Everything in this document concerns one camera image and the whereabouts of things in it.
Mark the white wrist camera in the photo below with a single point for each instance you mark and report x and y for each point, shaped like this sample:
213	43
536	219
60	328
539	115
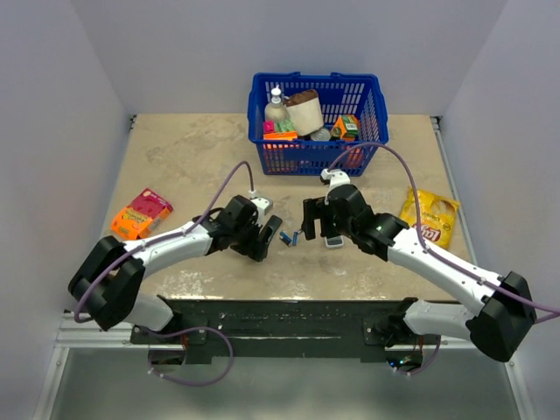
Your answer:
263	204
334	178

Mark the orange green juice carton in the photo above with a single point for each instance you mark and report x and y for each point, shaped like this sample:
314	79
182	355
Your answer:
346	128

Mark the green small packet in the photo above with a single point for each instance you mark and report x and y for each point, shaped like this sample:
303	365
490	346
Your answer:
284	126

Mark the white pump bottle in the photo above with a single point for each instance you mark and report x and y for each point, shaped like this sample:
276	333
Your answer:
275	110

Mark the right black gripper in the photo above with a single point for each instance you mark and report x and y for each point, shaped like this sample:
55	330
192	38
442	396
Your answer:
314	209

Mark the metal tin can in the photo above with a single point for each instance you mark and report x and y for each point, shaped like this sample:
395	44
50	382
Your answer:
321	135

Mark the white remote control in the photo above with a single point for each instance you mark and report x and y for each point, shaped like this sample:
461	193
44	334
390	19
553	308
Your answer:
335	242

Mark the pink small box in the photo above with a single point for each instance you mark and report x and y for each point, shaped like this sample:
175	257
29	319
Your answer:
268	127

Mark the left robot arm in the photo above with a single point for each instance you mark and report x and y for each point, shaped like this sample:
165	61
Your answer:
107	284

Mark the orange flat box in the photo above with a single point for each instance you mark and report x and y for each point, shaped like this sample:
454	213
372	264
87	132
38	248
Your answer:
281	136

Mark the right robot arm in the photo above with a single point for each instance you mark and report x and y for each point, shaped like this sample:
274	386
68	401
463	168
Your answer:
492	311

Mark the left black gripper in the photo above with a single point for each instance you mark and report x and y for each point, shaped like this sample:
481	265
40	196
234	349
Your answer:
261	248

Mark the yellow Lays chips bag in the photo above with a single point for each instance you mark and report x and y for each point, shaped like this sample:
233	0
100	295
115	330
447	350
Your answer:
438	216

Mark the blue plastic shopping basket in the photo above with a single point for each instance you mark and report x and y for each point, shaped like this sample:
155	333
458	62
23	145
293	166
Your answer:
339	94

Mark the white brown paper bag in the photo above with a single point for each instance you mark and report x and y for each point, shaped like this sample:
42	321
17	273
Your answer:
304	111

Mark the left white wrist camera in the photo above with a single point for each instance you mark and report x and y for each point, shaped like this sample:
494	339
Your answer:
263	204

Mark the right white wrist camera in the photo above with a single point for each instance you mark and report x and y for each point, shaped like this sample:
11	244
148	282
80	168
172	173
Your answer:
334	178

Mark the blue battery left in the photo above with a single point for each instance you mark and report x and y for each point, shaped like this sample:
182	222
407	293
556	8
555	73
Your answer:
285	238

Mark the orange pink candy box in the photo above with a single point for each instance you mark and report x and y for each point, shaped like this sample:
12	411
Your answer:
141	216

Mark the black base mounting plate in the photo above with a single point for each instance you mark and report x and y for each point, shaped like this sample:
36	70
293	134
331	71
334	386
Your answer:
344	329

